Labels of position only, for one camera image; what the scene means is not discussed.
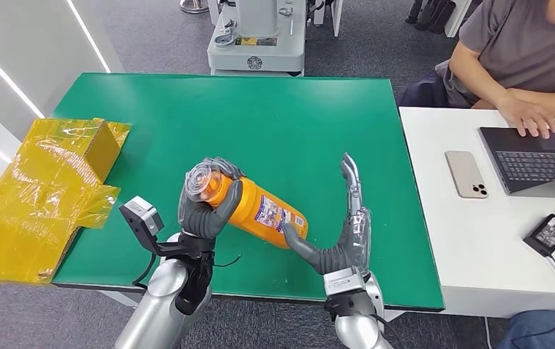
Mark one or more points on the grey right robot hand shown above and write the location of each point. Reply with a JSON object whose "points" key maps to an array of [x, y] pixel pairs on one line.
{"points": [[354, 241]]}

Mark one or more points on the person's right hand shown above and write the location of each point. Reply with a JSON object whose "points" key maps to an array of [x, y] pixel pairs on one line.
{"points": [[527, 115]]}

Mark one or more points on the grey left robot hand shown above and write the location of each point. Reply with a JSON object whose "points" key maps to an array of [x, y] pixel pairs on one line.
{"points": [[200, 221]]}

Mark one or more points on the orange bottle with clear cap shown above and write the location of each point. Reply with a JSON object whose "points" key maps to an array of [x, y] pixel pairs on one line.
{"points": [[268, 212]]}

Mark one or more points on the person's right forearm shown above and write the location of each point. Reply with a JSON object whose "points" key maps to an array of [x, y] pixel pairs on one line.
{"points": [[475, 72]]}

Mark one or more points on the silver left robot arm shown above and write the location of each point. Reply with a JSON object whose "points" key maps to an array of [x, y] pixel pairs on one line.
{"points": [[157, 303]]}

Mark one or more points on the dark grey laptop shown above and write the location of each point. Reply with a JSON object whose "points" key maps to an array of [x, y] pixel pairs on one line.
{"points": [[532, 159]]}

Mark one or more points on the person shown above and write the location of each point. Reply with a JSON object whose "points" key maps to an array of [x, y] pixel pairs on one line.
{"points": [[518, 43]]}

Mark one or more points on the beige smartphone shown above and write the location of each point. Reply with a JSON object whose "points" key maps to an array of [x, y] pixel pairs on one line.
{"points": [[466, 174]]}

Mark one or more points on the black power adapter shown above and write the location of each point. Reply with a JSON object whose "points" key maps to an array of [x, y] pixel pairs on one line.
{"points": [[548, 234]]}

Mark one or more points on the white desk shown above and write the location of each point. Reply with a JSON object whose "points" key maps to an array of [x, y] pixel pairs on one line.
{"points": [[475, 260]]}

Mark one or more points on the green table mat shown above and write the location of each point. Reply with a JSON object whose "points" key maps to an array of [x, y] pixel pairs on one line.
{"points": [[306, 120]]}

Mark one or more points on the black stand legs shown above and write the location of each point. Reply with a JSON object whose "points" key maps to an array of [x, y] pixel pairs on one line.
{"points": [[429, 14]]}

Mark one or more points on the yellow taped cardboard box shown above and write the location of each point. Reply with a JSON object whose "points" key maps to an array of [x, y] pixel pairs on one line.
{"points": [[32, 192]]}

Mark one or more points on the grey machine with column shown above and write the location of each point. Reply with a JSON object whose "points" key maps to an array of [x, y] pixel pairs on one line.
{"points": [[258, 48]]}

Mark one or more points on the person's leg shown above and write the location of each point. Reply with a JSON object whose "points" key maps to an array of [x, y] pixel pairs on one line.
{"points": [[547, 332]]}

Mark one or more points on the stand with chrome base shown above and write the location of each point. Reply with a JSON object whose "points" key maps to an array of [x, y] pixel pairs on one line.
{"points": [[194, 6]]}

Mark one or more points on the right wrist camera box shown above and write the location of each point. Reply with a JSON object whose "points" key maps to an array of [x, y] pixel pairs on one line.
{"points": [[345, 284]]}

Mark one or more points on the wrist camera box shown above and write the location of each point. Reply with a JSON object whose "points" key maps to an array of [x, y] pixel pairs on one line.
{"points": [[140, 217], [345, 284]]}

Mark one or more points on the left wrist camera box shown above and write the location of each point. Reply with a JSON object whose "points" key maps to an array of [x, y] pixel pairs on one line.
{"points": [[140, 217]]}

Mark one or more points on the white wall light strip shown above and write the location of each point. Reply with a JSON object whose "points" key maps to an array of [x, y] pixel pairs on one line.
{"points": [[5, 74]]}

